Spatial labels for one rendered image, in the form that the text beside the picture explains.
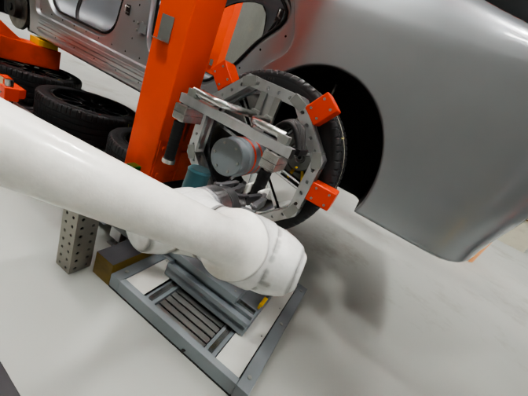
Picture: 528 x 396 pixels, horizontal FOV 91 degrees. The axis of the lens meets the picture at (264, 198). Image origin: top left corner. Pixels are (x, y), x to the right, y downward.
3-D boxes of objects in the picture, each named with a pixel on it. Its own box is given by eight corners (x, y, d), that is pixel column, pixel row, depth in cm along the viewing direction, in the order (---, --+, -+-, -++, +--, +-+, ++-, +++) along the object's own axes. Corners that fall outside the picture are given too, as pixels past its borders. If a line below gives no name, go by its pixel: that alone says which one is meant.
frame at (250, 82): (283, 245, 106) (350, 118, 87) (276, 251, 101) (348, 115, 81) (185, 181, 122) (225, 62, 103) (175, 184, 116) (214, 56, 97)
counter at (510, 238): (497, 231, 985) (515, 212, 954) (524, 253, 762) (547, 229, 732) (474, 219, 1015) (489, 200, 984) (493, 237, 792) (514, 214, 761)
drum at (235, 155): (262, 178, 105) (276, 147, 100) (235, 185, 86) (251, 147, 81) (234, 163, 109) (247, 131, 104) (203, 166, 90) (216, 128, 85)
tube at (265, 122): (304, 146, 90) (319, 116, 86) (285, 146, 72) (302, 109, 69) (262, 125, 95) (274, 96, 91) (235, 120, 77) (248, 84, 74)
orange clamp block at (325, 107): (318, 126, 93) (341, 113, 89) (313, 126, 86) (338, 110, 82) (309, 110, 94) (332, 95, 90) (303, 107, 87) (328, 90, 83)
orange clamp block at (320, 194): (309, 195, 99) (331, 207, 97) (303, 199, 92) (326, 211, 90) (318, 179, 97) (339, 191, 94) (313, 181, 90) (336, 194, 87)
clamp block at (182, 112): (200, 125, 90) (205, 110, 88) (182, 122, 82) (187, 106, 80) (189, 119, 91) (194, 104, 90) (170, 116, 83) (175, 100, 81)
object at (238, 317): (272, 297, 151) (278, 285, 148) (240, 338, 119) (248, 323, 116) (207, 250, 165) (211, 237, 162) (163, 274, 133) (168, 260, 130)
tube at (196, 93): (258, 122, 95) (269, 93, 92) (229, 117, 78) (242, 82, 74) (221, 104, 100) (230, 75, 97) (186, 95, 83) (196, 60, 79)
